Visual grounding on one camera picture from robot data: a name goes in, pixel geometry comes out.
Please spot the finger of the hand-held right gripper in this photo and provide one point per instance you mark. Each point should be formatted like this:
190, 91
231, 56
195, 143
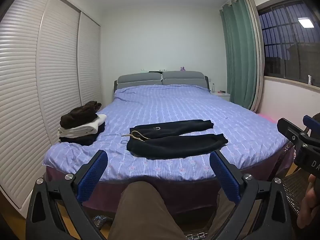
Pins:
312, 124
290, 130

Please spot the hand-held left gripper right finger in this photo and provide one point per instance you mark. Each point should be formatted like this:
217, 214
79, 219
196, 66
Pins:
223, 173

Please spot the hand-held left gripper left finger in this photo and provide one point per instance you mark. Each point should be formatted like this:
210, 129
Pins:
93, 173

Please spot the black pants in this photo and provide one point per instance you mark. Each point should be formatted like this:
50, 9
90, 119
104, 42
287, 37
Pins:
170, 145

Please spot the person's right hand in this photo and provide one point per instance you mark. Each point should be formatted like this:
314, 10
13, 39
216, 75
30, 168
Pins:
311, 205

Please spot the folded dark navy garment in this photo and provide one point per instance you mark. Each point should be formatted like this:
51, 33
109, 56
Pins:
82, 138

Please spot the wicker chair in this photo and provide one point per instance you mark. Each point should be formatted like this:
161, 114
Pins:
292, 192

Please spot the person's right leg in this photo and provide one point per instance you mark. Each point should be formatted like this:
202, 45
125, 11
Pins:
221, 215

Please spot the person's leg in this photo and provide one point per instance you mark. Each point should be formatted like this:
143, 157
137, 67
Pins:
221, 215
145, 212

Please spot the white windowsill item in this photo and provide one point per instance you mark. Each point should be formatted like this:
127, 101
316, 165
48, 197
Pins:
310, 79

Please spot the folded white garment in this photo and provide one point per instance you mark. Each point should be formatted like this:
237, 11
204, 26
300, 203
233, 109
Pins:
82, 129

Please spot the folded brown fleece garment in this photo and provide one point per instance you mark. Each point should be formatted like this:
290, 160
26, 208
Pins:
78, 116

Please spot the person's left leg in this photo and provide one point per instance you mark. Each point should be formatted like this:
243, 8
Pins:
145, 212

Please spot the white nightstand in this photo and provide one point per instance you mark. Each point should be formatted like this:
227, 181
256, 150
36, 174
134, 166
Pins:
221, 95

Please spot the cream curtain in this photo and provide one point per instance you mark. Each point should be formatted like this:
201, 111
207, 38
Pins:
257, 55

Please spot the blue floral bedsheet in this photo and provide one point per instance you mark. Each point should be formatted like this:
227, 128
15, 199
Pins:
180, 100

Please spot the clear bottle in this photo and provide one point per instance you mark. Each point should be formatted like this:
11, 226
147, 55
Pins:
213, 87

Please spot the barred window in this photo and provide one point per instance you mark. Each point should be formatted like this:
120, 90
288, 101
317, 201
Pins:
290, 40

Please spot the green curtain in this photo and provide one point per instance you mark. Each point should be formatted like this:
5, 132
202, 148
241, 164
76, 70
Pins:
240, 55

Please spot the white louvred wardrobe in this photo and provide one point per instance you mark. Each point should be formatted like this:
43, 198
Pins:
37, 80

